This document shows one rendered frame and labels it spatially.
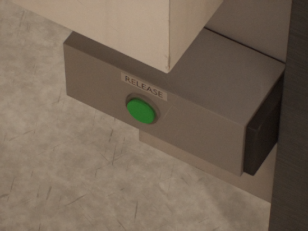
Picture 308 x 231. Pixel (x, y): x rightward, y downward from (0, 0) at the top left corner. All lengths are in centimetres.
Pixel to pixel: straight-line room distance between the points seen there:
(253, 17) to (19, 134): 150
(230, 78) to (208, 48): 4
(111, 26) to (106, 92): 24
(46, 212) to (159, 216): 20
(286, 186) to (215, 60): 16
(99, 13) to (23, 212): 156
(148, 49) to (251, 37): 23
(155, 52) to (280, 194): 34
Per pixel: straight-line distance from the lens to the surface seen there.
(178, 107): 147
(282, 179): 155
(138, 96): 148
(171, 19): 124
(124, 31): 127
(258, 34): 147
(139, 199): 282
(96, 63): 149
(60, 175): 286
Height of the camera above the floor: 232
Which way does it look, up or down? 52 degrees down
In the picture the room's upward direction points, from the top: straight up
